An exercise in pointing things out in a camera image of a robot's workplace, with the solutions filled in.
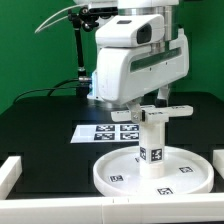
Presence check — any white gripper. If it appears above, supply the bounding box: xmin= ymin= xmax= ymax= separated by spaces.
xmin=97 ymin=28 xmax=189 ymax=123

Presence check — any white cross-shaped table base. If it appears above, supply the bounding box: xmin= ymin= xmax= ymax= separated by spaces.
xmin=111 ymin=105 xmax=193 ymax=124

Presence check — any white round table top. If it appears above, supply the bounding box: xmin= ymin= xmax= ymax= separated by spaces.
xmin=93 ymin=146 xmax=214 ymax=197

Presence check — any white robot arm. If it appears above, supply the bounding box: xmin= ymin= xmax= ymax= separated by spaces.
xmin=73 ymin=0 xmax=189 ymax=123

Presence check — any white marker tag plate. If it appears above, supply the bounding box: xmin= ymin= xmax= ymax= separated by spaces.
xmin=71 ymin=124 xmax=139 ymax=143

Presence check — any white right fence block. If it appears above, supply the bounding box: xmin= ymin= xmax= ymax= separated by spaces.
xmin=213 ymin=149 xmax=224 ymax=179

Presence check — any white fence block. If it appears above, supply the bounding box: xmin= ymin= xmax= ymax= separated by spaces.
xmin=213 ymin=149 xmax=224 ymax=179
xmin=0 ymin=156 xmax=22 ymax=200

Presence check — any white left fence block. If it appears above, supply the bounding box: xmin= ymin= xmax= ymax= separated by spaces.
xmin=0 ymin=156 xmax=22 ymax=200

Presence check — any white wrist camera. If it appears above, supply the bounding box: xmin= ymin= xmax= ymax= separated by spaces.
xmin=95 ymin=14 xmax=165 ymax=48

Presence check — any black cable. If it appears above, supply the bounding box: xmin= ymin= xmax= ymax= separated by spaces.
xmin=13 ymin=78 xmax=88 ymax=104

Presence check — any white front fence rail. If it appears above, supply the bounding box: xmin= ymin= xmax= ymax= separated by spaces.
xmin=0 ymin=193 xmax=224 ymax=224

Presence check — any white cable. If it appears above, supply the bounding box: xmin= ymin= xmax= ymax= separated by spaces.
xmin=34 ymin=3 xmax=88 ymax=35

